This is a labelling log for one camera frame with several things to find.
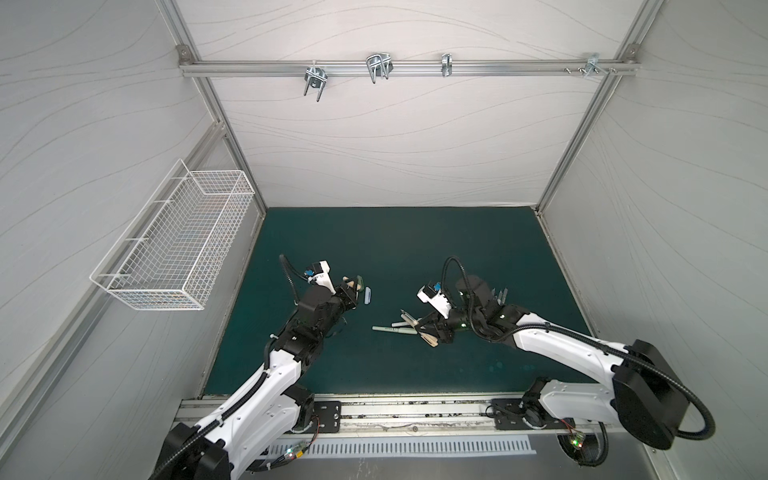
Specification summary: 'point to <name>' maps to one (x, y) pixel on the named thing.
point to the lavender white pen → (505, 294)
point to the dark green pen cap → (360, 283)
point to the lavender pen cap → (368, 292)
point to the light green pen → (408, 331)
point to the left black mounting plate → (329, 415)
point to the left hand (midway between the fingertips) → (361, 274)
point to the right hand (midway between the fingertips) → (422, 316)
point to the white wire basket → (176, 247)
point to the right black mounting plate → (526, 414)
